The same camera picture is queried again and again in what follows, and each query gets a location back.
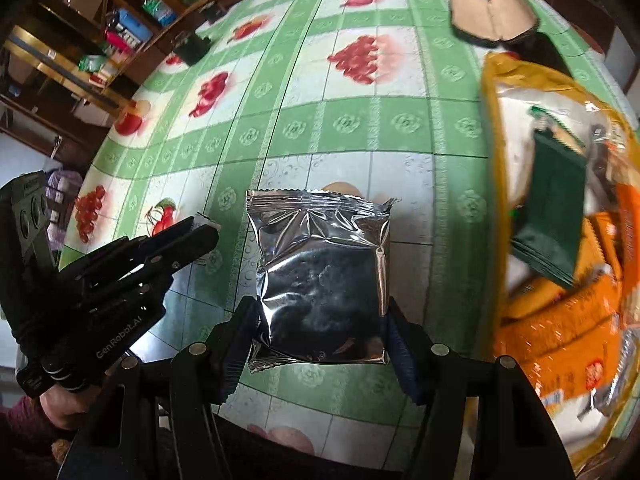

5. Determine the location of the open glasses case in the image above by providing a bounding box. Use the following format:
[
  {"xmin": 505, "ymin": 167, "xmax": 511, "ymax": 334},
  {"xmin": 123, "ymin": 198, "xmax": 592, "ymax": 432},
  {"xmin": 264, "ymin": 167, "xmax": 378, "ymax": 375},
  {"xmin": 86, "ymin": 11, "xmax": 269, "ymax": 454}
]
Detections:
[{"xmin": 449, "ymin": 0, "xmax": 540, "ymax": 47}]

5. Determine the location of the green fruit pattern tablecloth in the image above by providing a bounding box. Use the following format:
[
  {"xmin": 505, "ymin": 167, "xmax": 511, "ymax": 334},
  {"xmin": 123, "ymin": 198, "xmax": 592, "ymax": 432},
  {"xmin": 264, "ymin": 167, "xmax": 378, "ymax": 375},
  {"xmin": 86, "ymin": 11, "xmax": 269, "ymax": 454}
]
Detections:
[{"xmin": 56, "ymin": 0, "xmax": 639, "ymax": 474}]

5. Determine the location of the long orange cracker pack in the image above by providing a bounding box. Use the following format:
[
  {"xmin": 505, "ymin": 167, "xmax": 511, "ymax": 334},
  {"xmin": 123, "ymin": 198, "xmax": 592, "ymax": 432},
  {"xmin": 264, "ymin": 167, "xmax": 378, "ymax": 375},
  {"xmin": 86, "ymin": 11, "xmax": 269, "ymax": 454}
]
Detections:
[{"xmin": 494, "ymin": 264, "xmax": 620, "ymax": 362}]

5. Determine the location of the white tray with yellow tape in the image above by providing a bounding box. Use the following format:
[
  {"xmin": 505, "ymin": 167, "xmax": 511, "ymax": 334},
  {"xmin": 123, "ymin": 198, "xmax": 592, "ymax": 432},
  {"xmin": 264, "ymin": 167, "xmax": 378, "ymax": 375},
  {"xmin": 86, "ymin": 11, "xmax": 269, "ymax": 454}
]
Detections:
[{"xmin": 480, "ymin": 53, "xmax": 639, "ymax": 478}]

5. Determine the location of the person's left hand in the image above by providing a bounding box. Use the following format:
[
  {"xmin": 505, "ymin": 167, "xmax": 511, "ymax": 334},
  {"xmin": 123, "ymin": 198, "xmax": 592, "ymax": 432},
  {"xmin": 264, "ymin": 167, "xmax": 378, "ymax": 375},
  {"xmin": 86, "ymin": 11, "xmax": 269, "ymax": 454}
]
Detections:
[{"xmin": 39, "ymin": 385, "xmax": 101, "ymax": 431}]

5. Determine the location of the small black box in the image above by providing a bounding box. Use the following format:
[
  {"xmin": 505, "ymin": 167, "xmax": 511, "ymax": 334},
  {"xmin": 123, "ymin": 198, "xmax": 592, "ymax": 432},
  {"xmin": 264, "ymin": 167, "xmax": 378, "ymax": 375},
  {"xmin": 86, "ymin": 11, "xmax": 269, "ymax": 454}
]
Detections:
[{"xmin": 172, "ymin": 30, "xmax": 212, "ymax": 66}]

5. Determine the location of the black phone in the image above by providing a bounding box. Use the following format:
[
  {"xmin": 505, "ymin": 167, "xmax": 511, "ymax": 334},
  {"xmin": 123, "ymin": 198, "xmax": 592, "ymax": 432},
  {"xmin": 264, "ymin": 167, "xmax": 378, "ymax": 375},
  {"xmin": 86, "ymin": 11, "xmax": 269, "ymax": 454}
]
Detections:
[{"xmin": 512, "ymin": 32, "xmax": 573, "ymax": 77}]

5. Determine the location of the green yellow cracker pack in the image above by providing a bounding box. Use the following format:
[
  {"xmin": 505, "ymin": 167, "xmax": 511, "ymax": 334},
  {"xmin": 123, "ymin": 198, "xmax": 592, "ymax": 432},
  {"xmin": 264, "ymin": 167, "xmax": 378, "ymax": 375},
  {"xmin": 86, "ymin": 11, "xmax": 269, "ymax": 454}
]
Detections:
[{"xmin": 511, "ymin": 105, "xmax": 587, "ymax": 289}]

